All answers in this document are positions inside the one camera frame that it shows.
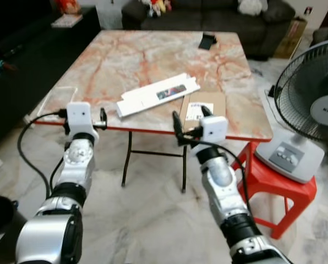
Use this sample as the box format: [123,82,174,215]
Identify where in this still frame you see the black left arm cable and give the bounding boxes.
[17,110,68,199]

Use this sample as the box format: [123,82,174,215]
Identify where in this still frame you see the clear plastic tray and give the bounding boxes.
[36,86,78,119]

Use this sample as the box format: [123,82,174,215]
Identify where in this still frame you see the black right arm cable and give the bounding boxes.
[178,137,252,221]

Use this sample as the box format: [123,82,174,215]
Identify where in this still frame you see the colourful plush toys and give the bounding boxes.
[141,0,173,17]

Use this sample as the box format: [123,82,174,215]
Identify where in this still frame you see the grey table fan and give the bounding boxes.
[254,40,328,184]

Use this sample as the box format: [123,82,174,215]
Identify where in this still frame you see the long black tv cabinet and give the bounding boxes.
[0,5,102,155]

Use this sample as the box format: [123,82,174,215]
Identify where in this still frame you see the marble pattern folding table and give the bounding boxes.
[24,30,275,194]

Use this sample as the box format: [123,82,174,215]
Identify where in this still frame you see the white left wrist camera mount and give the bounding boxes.
[67,102,99,135]

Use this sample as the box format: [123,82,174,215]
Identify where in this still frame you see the red plastic stool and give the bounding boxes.
[232,141,318,240]

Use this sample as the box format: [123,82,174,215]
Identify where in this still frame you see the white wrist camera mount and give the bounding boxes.
[200,115,228,145]
[67,102,99,135]

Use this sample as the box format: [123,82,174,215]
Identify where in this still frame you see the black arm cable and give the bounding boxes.
[17,110,68,199]
[178,137,252,221]

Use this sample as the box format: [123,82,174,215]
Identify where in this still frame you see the brown cardboard carton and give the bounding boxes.
[274,16,308,59]

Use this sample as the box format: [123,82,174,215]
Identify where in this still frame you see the small black pouch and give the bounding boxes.
[199,33,218,51]

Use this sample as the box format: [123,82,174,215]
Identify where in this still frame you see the red white magazine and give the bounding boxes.
[51,14,84,29]

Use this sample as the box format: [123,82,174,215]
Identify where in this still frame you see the red festive ornament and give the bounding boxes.
[56,0,81,15]

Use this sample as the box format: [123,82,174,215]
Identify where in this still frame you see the long white cardboard box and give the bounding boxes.
[116,73,201,118]

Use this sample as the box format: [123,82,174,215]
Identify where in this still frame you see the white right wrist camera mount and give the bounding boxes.
[200,115,228,145]

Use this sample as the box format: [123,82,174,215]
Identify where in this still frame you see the brown cardboard with white label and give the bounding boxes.
[179,91,227,124]

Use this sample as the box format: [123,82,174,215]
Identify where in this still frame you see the dark grey sofa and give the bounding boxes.
[122,0,297,61]

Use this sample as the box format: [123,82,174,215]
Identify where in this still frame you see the white fluffy cushion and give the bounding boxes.
[238,0,264,16]

